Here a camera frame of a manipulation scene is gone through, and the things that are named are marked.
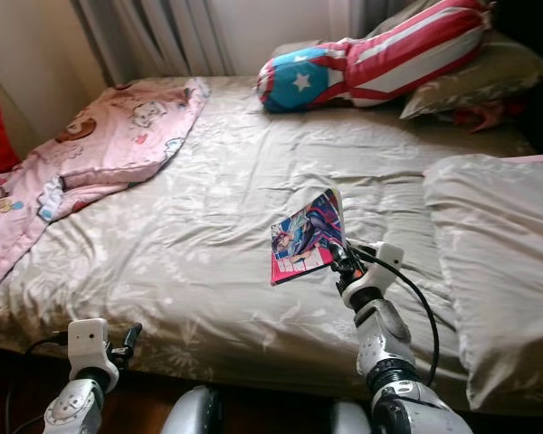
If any pink cartoon print blanket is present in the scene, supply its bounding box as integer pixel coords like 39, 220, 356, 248
0, 77, 211, 301

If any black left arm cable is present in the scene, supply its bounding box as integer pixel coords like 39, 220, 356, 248
5, 332, 71, 434

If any silver right robot leg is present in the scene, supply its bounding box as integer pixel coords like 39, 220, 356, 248
330, 402, 376, 434

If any star and stripes bolster pillow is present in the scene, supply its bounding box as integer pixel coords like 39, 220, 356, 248
256, 0, 494, 114

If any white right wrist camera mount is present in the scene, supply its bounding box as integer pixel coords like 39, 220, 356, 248
339, 241, 405, 310

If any silver robot leg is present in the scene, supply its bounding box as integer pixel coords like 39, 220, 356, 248
161, 386, 223, 434
330, 402, 376, 434

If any colourful comic book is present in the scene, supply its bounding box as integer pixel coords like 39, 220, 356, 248
270, 187, 347, 287

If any grey floral pillow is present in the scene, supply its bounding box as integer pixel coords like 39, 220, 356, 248
400, 32, 543, 120

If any small red cloth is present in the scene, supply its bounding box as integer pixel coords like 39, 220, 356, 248
452, 99, 521, 134

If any bed with grey floral sheet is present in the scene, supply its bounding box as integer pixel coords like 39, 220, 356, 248
0, 75, 543, 417

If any silver left robot leg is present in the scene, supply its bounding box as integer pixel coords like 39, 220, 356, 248
161, 386, 223, 434

